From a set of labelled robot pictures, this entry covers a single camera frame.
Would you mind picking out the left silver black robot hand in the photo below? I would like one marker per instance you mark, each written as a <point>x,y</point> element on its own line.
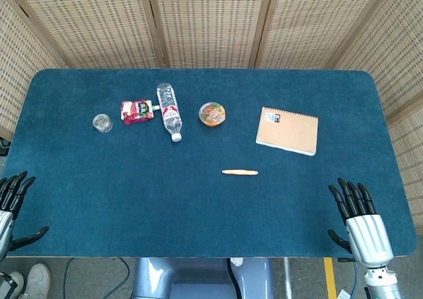
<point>6,226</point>

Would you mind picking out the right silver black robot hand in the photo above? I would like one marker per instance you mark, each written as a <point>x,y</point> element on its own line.
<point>368,236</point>

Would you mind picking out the small clear jar of clips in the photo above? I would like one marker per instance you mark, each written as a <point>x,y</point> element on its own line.
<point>102,123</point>

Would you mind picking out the tan spiral notebook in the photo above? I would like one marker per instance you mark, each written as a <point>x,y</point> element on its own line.
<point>287,130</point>

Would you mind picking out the bamboo folding screen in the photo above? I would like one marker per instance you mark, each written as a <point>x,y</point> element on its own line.
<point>211,21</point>

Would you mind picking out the orange jelly cup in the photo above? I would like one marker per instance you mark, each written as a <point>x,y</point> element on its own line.
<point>213,114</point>

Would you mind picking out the white shoe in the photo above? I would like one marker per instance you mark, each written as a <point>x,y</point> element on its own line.
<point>38,280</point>

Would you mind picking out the blue table cloth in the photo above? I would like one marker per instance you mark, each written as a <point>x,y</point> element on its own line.
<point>165,206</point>

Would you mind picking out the clear plastic water bottle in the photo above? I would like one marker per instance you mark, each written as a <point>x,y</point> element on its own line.
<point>169,113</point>

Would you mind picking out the red drink pouch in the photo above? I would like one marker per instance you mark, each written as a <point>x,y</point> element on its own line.
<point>135,112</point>

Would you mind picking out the blue-grey robot torso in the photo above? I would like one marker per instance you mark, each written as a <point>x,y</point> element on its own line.
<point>198,279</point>

